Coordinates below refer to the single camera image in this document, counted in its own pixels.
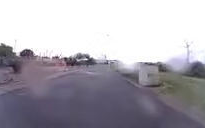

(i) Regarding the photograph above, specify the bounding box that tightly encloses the dark asphalt road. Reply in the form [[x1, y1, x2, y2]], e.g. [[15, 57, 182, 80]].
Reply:
[[0, 63, 205, 128]]

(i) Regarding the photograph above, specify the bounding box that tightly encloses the pale concrete block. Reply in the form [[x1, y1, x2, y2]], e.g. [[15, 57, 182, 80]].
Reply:
[[138, 64, 160, 87]]

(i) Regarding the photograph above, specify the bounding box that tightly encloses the small dark tree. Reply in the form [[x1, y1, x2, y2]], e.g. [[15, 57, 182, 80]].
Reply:
[[19, 48, 35, 58]]

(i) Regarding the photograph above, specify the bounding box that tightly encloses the wind turbine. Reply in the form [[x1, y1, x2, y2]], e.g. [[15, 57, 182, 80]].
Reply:
[[179, 39, 194, 64]]

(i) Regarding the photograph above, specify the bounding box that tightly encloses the grass verge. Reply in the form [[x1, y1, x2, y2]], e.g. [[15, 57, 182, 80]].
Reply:
[[123, 70, 205, 118]]

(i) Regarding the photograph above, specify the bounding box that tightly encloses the pale side pavement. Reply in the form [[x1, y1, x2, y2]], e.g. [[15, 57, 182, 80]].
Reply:
[[0, 65, 83, 98]]

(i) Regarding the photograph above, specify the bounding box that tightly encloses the dark hedge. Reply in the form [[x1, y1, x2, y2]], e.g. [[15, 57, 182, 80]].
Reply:
[[158, 61, 205, 80]]

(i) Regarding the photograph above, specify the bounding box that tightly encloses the round dark tree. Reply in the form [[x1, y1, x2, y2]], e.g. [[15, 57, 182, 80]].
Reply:
[[0, 42, 16, 58]]

